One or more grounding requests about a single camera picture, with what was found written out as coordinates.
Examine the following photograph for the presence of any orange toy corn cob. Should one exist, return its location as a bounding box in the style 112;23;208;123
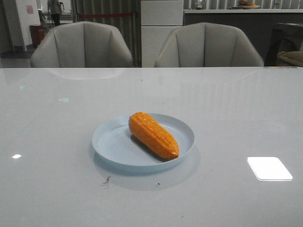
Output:
128;112;179;160

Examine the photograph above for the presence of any light blue round plate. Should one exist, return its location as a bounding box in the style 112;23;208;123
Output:
92;113;195;173

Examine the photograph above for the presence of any grey armchair on right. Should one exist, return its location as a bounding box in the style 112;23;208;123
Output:
154;22;264;68

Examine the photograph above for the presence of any grey armchair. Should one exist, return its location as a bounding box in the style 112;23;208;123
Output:
30;21;133;68
154;22;264;68

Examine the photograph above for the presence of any white cabinet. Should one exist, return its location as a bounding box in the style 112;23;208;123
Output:
141;0;183;68

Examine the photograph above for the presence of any grey armchair on left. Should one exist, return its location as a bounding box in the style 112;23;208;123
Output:
30;21;133;68

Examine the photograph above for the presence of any red barrier belt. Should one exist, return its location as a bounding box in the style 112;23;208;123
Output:
80;12;134;18

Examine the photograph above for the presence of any red trash bin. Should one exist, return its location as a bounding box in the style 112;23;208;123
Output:
29;25;45;48

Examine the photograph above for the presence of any grey counter with white top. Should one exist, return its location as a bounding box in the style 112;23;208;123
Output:
183;9;303;62

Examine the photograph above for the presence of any fruit bowl on counter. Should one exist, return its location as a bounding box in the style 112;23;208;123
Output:
238;0;260;9

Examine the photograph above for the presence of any person in background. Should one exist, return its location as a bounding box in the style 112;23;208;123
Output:
47;0;62;26

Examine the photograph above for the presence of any beige cushion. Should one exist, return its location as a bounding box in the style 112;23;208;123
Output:
277;51;303;67

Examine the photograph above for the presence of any barrier post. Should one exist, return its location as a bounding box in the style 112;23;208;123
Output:
132;11;138;66

